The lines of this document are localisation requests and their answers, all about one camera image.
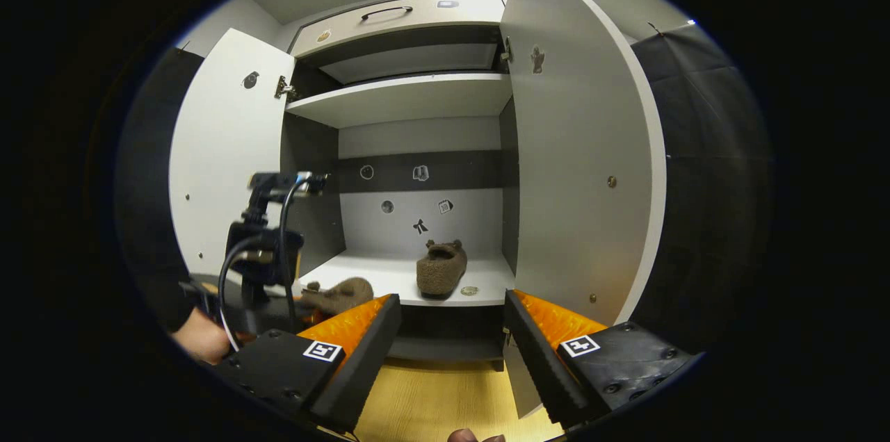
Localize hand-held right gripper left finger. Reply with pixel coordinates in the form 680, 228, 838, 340
209, 293, 403, 432

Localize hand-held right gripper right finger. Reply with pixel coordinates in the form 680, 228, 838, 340
504, 289, 696, 429

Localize brown shoe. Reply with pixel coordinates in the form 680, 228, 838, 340
300, 277, 374, 314
416, 239, 468, 300

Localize white cabinet door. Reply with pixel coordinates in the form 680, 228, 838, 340
169, 28, 296, 290
501, 0, 668, 422

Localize white shoe cabinet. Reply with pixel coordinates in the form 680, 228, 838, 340
169, 0, 668, 422

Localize white cabinet shelf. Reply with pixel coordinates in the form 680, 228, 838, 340
299, 251, 517, 307
285, 72, 514, 129

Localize white cabinet drawer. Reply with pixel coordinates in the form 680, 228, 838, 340
291, 0, 507, 57

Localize black backdrop cloth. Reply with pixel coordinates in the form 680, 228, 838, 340
115, 46, 206, 332
629, 22, 776, 359

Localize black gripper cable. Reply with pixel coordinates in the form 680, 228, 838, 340
218, 178, 310, 352

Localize black drawer handle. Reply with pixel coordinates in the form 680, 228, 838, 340
360, 6, 413, 21

